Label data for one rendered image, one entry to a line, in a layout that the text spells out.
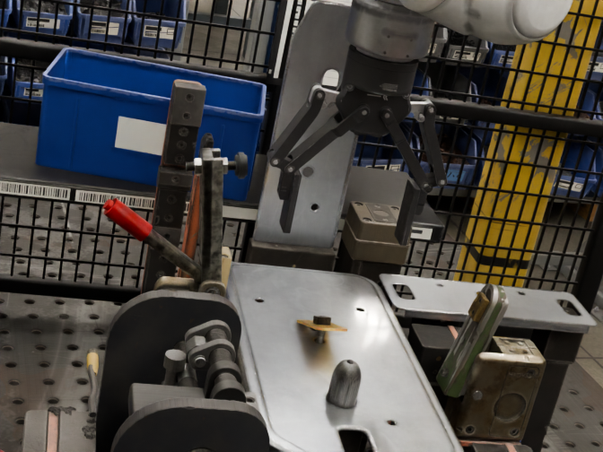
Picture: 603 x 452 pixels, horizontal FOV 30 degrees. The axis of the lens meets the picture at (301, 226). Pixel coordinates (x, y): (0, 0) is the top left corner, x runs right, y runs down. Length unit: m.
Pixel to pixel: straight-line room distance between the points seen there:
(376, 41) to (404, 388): 0.39
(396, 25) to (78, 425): 0.50
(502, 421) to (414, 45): 0.46
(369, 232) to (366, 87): 0.40
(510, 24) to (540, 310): 0.65
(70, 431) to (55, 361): 0.83
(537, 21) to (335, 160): 0.59
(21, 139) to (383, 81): 0.70
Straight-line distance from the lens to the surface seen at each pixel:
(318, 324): 1.31
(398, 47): 1.16
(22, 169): 1.59
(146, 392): 0.87
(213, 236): 1.22
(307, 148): 1.21
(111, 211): 1.21
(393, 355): 1.33
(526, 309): 1.54
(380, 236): 1.55
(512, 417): 1.36
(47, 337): 1.85
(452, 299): 1.51
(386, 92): 1.18
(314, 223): 1.55
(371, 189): 1.74
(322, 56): 1.47
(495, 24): 0.98
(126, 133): 1.57
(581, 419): 1.97
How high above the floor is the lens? 1.62
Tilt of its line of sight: 22 degrees down
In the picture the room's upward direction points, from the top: 12 degrees clockwise
